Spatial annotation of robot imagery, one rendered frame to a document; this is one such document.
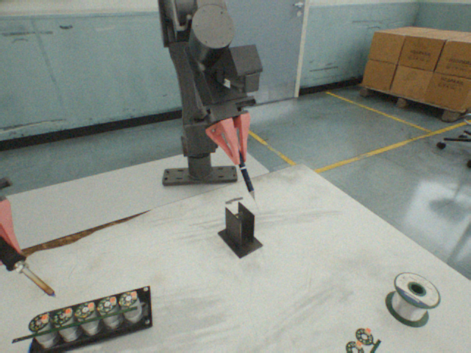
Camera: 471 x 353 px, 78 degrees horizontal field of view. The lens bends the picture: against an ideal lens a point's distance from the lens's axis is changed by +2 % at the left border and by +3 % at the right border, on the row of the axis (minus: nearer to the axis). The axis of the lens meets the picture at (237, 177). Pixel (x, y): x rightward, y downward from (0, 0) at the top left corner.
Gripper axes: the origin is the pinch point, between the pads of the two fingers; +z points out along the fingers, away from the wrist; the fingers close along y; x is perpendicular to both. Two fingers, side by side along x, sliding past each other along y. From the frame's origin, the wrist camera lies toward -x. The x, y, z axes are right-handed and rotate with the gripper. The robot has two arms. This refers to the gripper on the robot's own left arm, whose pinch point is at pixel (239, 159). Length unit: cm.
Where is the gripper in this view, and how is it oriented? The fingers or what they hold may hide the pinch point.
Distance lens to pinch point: 48.3
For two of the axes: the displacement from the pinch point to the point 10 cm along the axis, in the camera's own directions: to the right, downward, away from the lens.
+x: -4.7, 0.9, 8.8
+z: 3.2, 9.4, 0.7
